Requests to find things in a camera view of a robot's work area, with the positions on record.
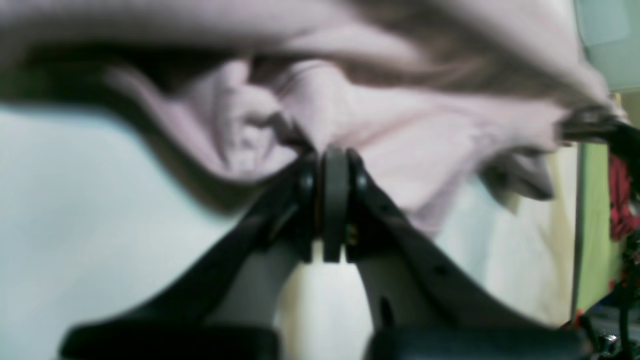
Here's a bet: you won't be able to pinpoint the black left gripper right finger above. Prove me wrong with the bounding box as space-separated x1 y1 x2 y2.
334 148 591 360

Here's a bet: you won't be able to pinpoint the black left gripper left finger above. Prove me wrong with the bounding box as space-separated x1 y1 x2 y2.
60 149 335 360

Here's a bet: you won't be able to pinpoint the mauve pink t-shirt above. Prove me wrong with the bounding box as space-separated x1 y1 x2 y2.
1 0 617 236

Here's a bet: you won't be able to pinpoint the red and black clamp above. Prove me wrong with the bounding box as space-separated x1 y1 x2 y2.
608 152 640 242

